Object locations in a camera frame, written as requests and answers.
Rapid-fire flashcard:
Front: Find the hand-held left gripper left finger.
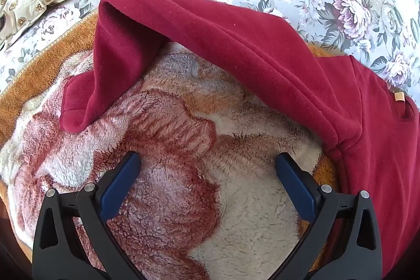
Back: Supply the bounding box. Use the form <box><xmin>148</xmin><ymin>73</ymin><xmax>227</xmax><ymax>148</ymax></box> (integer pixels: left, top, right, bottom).
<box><xmin>32</xmin><ymin>150</ymin><xmax>147</xmax><ymax>280</ymax></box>

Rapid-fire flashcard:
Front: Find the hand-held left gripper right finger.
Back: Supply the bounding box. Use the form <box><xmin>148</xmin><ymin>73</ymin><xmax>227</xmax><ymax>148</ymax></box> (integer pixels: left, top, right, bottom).
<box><xmin>270</xmin><ymin>152</ymin><xmax>384</xmax><ymax>280</ymax></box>

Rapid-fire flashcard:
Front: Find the dark red fleece garment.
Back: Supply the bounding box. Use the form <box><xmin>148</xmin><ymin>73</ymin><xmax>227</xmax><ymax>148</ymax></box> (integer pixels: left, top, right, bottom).
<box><xmin>60</xmin><ymin>0</ymin><xmax>420</xmax><ymax>280</ymax></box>

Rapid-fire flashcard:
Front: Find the orange floral plush blanket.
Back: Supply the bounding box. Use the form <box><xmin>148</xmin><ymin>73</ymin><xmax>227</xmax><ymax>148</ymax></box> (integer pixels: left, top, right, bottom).
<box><xmin>0</xmin><ymin>9</ymin><xmax>340</xmax><ymax>280</ymax></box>

